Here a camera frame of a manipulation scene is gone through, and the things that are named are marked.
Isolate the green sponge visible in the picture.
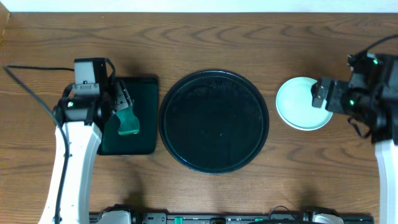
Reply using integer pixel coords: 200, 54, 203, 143
116, 106, 140, 136

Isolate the mint green plate front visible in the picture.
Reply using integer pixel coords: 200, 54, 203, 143
275, 77, 333, 131

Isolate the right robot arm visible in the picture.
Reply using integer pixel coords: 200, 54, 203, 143
311, 52, 397, 223

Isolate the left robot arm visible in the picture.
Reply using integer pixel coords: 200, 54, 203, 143
39, 58, 140, 223

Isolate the black rectangular tray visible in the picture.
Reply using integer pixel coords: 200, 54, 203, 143
98, 77, 159, 156

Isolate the round black tray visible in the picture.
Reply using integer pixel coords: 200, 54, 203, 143
159, 70, 270, 175

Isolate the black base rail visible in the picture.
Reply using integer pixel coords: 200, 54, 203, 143
89, 205, 375, 224

